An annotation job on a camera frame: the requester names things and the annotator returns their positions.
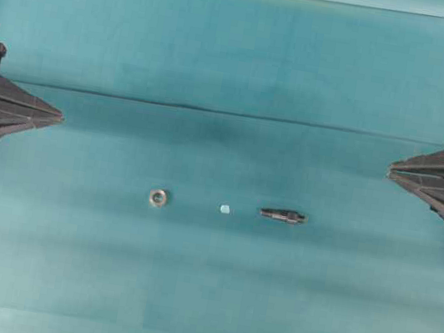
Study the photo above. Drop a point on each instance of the teal table cloth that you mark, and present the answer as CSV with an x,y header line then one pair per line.
x,y
284,104

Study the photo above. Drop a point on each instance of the pale blue tape marker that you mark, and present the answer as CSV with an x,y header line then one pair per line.
x,y
224,209

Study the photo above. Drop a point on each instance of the silver metal washer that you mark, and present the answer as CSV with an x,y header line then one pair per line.
x,y
159,197

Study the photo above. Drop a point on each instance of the dark metal stepped shaft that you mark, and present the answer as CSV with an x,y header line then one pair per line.
x,y
284,215

